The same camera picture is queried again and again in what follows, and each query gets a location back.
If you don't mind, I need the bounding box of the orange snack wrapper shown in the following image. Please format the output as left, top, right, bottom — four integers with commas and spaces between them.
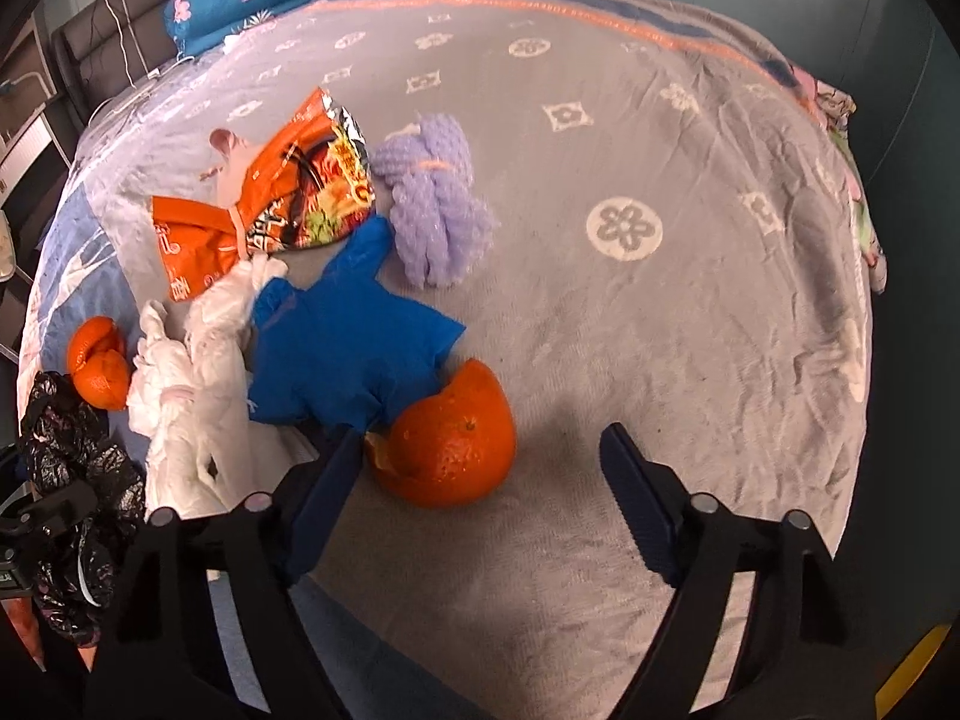
236, 88, 376, 256

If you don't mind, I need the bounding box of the black plastic bag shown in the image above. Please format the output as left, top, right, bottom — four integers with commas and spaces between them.
19, 371, 147, 646

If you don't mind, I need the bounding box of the white plastic bag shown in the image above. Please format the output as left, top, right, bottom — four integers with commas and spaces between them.
127, 255, 290, 522

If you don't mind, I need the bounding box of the large orange peel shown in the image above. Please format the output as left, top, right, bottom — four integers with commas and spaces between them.
364, 358, 518, 507

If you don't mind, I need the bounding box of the grey padded headboard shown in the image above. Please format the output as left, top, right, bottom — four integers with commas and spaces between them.
49, 0, 181, 128

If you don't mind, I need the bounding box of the purple knitted cloth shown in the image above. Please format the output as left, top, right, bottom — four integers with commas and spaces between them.
371, 114, 496, 290

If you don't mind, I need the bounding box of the pale pink paper scrap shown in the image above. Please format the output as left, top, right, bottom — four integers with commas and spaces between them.
202, 129, 260, 207

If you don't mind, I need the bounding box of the cartoon printed sheet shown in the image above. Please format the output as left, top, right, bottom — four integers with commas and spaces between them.
772, 60, 890, 293

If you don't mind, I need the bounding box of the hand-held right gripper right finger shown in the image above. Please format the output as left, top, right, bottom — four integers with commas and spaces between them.
598, 422, 863, 720

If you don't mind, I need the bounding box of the white shelf unit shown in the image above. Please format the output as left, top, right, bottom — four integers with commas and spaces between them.
0, 15, 76, 361

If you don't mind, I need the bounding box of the small orange peel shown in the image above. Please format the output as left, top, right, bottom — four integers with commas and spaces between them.
66, 316, 132, 412

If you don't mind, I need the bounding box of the yellow rimmed trash bin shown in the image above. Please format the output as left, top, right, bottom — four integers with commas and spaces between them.
874, 619, 953, 720

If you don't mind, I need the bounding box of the white cable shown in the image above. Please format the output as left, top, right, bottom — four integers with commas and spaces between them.
101, 0, 188, 91

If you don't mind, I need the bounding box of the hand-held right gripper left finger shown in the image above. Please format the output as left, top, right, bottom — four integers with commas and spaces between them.
84, 426, 365, 720

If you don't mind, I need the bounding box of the blue plastic glove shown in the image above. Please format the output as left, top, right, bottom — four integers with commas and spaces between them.
246, 216, 466, 428

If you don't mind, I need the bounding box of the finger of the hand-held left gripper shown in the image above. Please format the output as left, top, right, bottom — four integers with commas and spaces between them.
22, 484, 97, 541

